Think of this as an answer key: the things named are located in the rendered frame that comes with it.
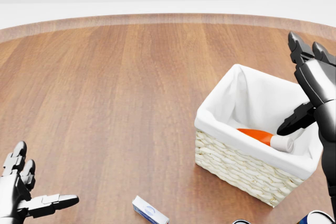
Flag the red ketchup bottle white cap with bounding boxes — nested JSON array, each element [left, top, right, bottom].
[[236, 128, 295, 153]]

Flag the white blue printed box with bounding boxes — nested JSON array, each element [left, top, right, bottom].
[[131, 195, 170, 224]]

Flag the white wicker basket with liner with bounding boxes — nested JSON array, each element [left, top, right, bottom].
[[194, 63, 324, 208]]

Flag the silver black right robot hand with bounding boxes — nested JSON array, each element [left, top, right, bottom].
[[276, 30, 336, 148]]

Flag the blue tin with white lid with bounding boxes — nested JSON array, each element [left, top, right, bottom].
[[298, 209, 335, 224]]

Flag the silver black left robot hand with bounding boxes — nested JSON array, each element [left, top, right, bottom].
[[0, 141, 80, 224]]

